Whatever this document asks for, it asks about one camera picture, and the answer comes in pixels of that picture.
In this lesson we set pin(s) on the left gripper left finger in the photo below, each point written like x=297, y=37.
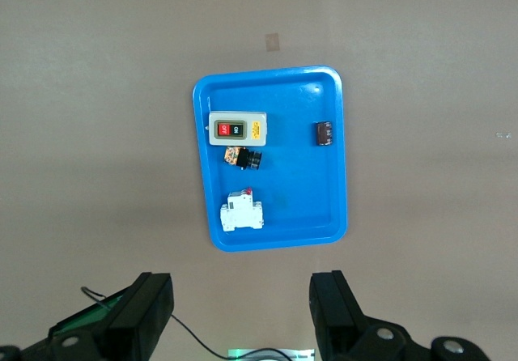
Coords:
x=145, y=316

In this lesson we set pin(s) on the blue plastic tray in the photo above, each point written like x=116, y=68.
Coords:
x=291, y=175

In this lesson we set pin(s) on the black orange push button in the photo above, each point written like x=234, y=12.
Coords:
x=247, y=158

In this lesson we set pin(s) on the dark cylindrical capacitor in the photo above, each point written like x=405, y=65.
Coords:
x=323, y=134

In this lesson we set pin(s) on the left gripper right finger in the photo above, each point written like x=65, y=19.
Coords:
x=336, y=316

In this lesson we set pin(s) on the white circuit breaker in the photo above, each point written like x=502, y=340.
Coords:
x=240, y=215

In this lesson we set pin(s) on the green circuit board device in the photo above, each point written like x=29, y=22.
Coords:
x=93, y=314

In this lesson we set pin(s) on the grey on-off switch box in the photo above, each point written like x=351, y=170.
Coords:
x=230, y=129

